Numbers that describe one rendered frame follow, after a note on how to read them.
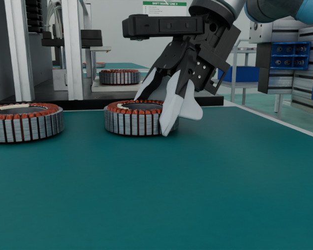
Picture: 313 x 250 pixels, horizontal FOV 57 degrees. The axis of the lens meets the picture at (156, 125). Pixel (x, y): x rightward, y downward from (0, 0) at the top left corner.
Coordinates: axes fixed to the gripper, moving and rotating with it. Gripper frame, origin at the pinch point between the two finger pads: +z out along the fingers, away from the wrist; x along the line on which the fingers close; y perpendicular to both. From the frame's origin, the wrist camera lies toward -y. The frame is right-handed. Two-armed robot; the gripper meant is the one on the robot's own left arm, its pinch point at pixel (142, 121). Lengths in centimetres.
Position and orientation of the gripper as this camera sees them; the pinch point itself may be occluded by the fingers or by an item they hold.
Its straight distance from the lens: 44.0
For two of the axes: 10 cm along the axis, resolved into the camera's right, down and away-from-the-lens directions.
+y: 8.0, 4.0, 4.4
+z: -4.6, 8.9, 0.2
